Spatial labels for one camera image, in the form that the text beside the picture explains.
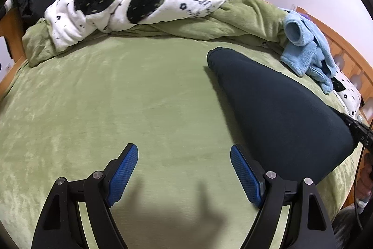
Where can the grey fleece clothing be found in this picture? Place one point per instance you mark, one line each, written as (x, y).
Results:
(349, 231)

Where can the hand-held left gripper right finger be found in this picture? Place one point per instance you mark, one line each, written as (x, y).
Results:
(244, 176)

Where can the green duvet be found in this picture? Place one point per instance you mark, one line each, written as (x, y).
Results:
(247, 21)

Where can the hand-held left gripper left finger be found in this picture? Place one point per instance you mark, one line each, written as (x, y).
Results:
(121, 176)

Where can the light blue fleece garment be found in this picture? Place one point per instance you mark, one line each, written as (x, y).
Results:
(306, 47)

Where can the white strawberry print blanket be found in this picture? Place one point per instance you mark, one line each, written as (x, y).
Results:
(189, 1)

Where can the wooden bed frame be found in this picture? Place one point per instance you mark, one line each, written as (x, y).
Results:
(11, 24)

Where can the green plush bed sheet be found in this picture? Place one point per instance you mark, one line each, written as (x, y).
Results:
(116, 91)

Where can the white flower print pillow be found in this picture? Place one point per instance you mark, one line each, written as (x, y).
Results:
(348, 94)

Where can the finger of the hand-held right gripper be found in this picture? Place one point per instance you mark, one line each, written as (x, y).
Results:
(361, 132)

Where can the dark navy pants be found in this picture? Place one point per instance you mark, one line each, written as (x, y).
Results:
(276, 109)

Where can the person's right hand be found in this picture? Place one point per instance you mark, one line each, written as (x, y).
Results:
(367, 179)

